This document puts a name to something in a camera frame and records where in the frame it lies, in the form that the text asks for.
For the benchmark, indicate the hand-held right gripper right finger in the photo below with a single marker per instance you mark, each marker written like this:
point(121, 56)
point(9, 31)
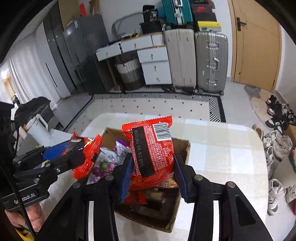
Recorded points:
point(182, 178)

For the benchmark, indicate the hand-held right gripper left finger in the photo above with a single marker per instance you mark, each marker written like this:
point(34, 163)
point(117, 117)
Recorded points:
point(126, 178)

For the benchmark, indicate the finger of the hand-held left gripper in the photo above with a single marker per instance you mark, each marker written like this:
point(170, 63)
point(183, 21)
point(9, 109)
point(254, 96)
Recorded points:
point(69, 160)
point(53, 150)

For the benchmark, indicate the red chip bag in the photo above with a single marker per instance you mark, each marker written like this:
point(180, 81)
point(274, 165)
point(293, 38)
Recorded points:
point(89, 160)

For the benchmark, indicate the purple candy bag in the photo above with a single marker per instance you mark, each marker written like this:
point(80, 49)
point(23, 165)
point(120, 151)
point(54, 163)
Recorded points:
point(101, 166)

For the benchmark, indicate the red snack packet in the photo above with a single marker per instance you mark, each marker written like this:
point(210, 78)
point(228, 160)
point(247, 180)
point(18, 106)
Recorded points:
point(150, 148)

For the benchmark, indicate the brown cardboard box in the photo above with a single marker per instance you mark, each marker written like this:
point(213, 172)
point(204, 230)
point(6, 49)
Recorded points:
point(161, 220)

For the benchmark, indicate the person's left hand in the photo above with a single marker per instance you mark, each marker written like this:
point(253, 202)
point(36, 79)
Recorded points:
point(34, 217)

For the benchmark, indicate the white bottle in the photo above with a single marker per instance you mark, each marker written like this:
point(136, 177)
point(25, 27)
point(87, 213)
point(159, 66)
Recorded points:
point(22, 132)

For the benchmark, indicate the black cloth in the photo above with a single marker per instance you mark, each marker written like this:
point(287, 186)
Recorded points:
point(32, 106)

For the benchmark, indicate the black white patterned rug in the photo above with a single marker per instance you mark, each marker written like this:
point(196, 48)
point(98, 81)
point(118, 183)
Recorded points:
point(150, 104)

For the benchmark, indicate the white curtain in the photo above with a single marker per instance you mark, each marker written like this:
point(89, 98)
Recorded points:
point(23, 76)

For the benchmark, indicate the white cabinet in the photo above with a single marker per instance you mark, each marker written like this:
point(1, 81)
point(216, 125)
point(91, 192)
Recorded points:
point(53, 69)

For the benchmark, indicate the scattered pile of shoes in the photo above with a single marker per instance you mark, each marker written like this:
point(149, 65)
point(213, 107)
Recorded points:
point(275, 139)

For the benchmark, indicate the white trash bin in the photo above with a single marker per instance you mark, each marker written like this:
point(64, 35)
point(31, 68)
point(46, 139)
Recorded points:
point(283, 171)

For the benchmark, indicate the woven laundry basket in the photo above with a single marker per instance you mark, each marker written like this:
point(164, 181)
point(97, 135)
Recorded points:
point(129, 74)

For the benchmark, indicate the beige grey doormat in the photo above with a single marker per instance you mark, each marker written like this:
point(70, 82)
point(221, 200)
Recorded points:
point(256, 99)

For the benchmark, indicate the grey refrigerator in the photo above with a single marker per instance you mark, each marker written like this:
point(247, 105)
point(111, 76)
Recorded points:
point(87, 46)

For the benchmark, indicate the dark glass cabinet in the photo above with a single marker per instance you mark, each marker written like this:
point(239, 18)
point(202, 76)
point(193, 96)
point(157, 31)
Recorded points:
point(55, 34)

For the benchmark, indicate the silver suitcase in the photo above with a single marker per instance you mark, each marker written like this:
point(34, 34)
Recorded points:
point(210, 64)

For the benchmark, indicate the beige suitcase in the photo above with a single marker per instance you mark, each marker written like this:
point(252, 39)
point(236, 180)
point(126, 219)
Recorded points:
point(180, 60)

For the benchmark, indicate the white drawer desk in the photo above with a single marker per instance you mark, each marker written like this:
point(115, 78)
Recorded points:
point(152, 58)

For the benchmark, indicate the red paper item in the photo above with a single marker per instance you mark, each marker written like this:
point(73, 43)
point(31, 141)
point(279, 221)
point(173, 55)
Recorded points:
point(83, 9)

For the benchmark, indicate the grey oval hoop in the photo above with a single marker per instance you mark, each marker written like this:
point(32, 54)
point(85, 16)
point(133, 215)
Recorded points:
point(118, 20)

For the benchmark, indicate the cardboard sheet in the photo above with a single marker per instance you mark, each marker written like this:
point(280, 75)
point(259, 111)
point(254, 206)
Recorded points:
point(94, 7)

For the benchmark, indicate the black bag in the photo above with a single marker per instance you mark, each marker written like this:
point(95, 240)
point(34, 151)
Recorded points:
point(150, 27)

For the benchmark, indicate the wooden door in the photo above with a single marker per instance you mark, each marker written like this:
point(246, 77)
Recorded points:
point(259, 46)

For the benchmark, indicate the yellow black shoe box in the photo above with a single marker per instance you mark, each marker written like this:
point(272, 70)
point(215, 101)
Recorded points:
point(208, 26)

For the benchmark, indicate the dark red shoe box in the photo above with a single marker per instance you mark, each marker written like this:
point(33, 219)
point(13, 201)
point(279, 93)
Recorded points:
point(205, 16)

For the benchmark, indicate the teal suitcase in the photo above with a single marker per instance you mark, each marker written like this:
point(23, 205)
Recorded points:
point(175, 11)

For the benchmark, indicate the black labelled box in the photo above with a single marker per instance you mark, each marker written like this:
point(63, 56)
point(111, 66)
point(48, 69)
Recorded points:
point(152, 13)

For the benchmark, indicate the red logo shoe box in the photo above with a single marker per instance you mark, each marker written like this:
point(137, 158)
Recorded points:
point(203, 9)

